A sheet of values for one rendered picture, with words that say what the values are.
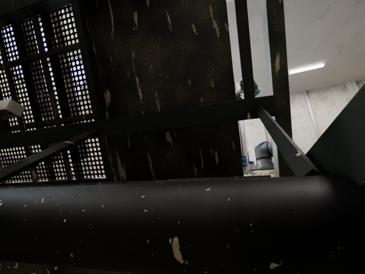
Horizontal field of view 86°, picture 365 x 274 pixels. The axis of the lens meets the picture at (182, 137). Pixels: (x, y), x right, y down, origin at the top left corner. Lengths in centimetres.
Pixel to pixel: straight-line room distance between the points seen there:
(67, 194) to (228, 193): 26
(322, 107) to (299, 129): 142
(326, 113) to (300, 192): 1058
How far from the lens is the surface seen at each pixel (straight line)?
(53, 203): 38
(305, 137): 1019
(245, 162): 177
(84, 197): 35
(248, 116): 80
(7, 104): 84
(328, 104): 1108
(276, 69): 88
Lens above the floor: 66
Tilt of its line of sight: 24 degrees up
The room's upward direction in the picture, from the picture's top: 1 degrees clockwise
